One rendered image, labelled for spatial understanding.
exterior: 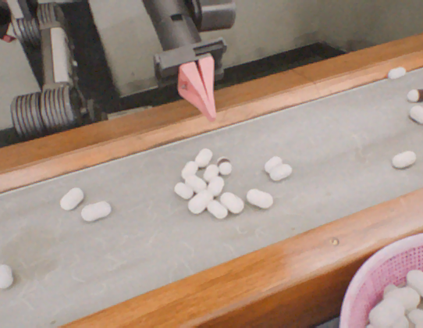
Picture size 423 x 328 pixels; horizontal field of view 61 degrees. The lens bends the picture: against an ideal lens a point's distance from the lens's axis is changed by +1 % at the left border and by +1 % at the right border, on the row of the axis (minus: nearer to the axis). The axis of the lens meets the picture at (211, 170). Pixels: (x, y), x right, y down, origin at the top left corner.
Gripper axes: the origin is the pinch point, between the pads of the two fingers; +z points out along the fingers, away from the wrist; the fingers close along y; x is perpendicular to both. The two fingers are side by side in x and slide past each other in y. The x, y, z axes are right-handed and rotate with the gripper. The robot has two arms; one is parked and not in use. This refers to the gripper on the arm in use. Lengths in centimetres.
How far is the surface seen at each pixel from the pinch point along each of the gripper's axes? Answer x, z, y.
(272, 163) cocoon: 3.0, 8.6, 6.4
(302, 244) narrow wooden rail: -7.1, 20.1, 1.5
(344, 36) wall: 158, -100, 161
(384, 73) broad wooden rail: 14.0, -4.2, 40.5
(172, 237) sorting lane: 0.9, 13.8, -10.4
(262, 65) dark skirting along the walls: 187, -112, 108
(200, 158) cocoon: 6.8, 3.4, -2.2
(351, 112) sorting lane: 9.6, 3.0, 26.4
